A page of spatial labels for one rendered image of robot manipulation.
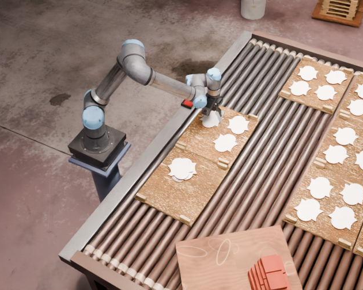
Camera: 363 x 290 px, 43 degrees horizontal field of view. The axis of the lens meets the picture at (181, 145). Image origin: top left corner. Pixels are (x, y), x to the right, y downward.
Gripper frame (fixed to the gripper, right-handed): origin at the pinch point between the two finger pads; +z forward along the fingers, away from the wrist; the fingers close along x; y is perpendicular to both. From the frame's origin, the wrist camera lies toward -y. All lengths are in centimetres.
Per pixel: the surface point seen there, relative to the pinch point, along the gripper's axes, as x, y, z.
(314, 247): -82, -51, 2
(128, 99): 121, 69, 94
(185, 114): 16.8, -1.6, 2.7
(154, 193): 2, -62, 1
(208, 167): -15.2, -33.1, 0.8
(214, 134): -6.7, -9.7, 0.6
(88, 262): 8, -111, 0
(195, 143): -0.6, -20.9, 0.7
